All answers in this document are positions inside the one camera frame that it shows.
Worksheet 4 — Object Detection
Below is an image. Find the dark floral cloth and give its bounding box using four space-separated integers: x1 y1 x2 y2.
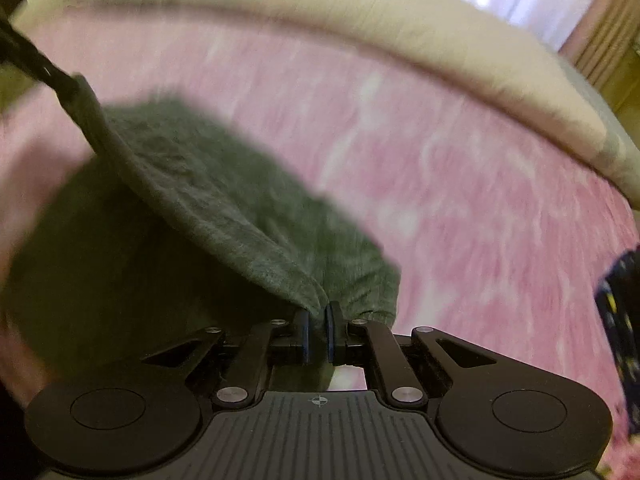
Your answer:
593 249 640 436

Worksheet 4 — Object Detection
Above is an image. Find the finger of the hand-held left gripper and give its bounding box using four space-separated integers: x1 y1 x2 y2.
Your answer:
0 20 88 106

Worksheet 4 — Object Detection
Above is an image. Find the grey knit garment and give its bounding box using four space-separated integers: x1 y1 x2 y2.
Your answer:
10 76 402 381

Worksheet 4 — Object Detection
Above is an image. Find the pink patterned bed sheet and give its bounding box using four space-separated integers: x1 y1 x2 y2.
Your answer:
0 7 640 480

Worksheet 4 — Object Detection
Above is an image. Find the cream blanket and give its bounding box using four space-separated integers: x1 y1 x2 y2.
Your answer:
17 0 632 196

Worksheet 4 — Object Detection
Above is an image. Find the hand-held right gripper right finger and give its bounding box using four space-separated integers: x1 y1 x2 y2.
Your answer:
325 302 497 405

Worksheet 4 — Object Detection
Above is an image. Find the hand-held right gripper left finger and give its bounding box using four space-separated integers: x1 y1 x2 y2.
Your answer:
141 308 317 407

